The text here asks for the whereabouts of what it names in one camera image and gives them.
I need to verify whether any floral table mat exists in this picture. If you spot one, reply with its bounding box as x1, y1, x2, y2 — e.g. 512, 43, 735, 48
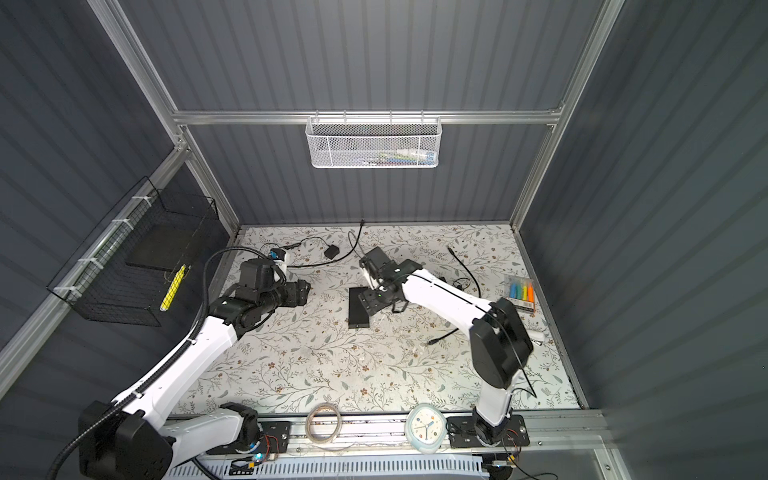
170, 223, 580, 416

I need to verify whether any yellow black striped item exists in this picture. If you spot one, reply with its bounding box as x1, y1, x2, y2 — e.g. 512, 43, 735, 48
159, 264, 188, 312

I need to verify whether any black power adapter left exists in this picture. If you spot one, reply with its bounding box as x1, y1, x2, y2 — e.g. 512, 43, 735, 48
324, 245, 340, 260

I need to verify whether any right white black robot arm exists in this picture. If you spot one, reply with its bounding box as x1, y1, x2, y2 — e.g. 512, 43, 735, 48
359, 247, 534, 445

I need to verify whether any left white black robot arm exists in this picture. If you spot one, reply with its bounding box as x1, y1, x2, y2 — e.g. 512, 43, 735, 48
46, 248, 311, 479

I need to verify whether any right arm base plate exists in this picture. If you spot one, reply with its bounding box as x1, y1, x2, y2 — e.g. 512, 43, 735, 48
447, 412, 530, 449

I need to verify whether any white round clock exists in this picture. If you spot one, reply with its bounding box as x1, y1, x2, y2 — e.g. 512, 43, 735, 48
405, 403, 448, 454

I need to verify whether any small white cylinder object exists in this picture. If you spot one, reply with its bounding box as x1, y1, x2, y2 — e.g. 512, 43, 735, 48
527, 330, 547, 344

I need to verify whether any clear tape roll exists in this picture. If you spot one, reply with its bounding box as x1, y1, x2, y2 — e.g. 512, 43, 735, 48
305, 402, 343, 445

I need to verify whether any white wire mesh basket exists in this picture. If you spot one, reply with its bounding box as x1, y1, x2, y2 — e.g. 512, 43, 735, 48
305, 117, 443, 169

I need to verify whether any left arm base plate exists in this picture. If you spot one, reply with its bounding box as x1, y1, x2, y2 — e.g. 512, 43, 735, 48
206, 421, 291, 455

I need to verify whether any black flat box in basket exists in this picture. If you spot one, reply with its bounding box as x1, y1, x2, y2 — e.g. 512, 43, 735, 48
125, 224, 202, 272

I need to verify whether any black wire basket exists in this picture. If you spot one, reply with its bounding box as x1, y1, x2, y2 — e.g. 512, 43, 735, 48
47, 181, 220, 327

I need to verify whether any highlighter marker pack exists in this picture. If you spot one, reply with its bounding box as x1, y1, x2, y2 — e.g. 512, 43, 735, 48
505, 275, 536, 315

